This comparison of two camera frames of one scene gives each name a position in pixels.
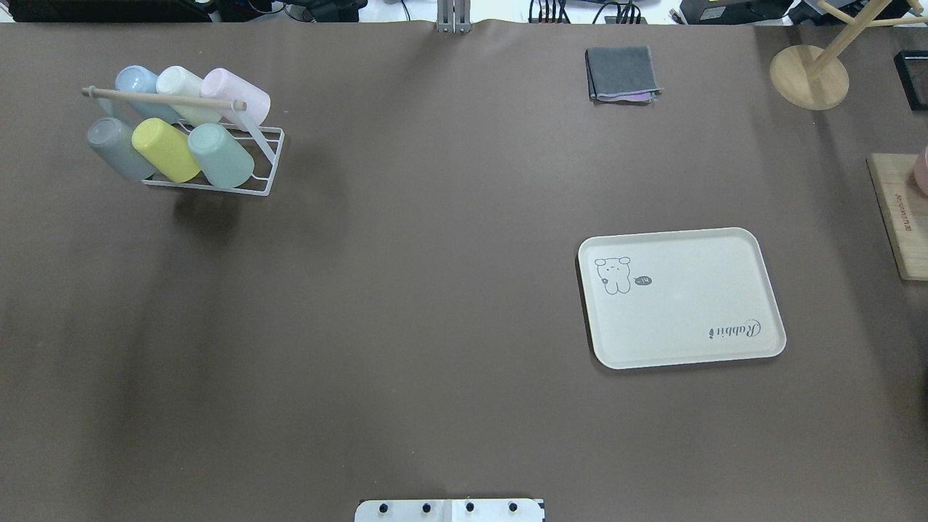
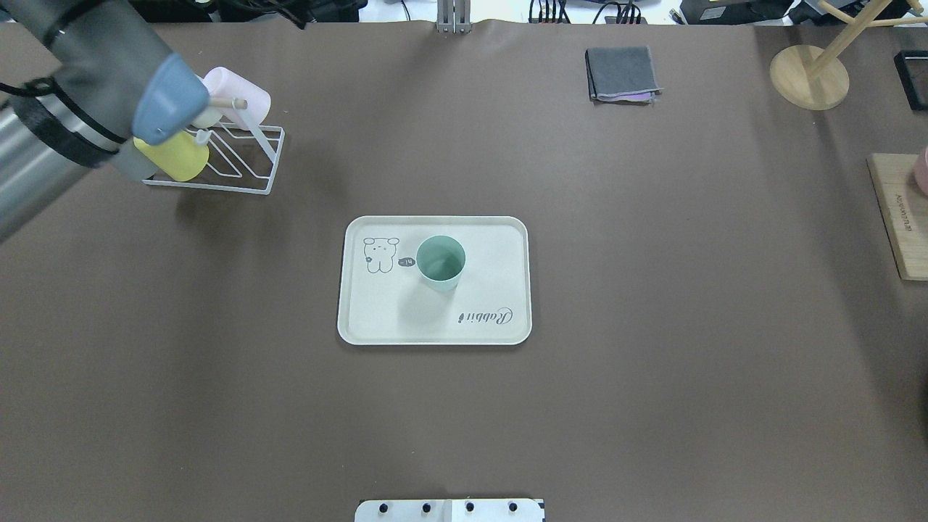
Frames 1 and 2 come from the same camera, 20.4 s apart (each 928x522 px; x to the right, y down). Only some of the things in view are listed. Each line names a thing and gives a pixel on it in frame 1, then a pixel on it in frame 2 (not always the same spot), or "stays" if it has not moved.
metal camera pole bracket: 454,17 stays
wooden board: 903,208 stays
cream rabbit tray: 680,297 to 382,300
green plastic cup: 223,162 to 440,260
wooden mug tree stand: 816,78 stays
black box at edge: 912,66 stays
